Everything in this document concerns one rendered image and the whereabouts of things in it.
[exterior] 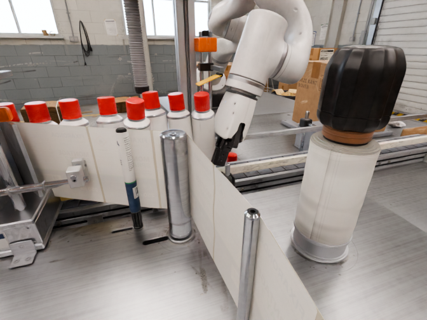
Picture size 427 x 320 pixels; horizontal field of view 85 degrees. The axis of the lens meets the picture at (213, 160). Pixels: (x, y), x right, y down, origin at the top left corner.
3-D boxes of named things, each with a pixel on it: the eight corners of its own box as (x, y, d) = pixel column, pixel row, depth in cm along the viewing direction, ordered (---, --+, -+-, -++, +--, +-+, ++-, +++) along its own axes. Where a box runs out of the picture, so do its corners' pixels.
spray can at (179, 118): (190, 183, 56) (177, 96, 47) (173, 178, 59) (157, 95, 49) (201, 173, 60) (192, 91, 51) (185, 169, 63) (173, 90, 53)
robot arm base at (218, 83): (198, 91, 135) (206, 69, 119) (191, 65, 141) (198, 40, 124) (229, 91, 142) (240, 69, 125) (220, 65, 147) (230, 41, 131)
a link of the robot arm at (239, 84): (222, 72, 54) (218, 86, 55) (239, 74, 46) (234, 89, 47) (252, 84, 58) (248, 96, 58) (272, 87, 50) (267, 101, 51)
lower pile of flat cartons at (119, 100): (107, 114, 449) (104, 103, 440) (107, 108, 494) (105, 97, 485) (142, 111, 469) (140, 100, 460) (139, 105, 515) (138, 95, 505)
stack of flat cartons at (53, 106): (26, 130, 363) (18, 110, 349) (31, 121, 406) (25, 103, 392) (74, 124, 390) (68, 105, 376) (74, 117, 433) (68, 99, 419)
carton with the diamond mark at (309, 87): (322, 136, 94) (338, 64, 82) (291, 120, 115) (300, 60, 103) (384, 131, 100) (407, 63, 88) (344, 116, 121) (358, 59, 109)
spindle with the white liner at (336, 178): (313, 271, 34) (375, 44, 21) (279, 230, 42) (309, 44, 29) (360, 256, 37) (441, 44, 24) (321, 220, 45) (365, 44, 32)
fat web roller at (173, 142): (169, 247, 39) (158, 140, 30) (166, 228, 42) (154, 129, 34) (197, 240, 40) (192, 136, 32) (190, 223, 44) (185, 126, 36)
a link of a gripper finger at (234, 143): (239, 110, 51) (225, 121, 56) (239, 141, 48) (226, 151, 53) (243, 111, 52) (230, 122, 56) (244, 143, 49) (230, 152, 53)
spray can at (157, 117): (150, 181, 56) (131, 94, 48) (164, 172, 61) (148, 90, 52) (168, 185, 54) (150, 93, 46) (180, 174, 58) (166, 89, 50)
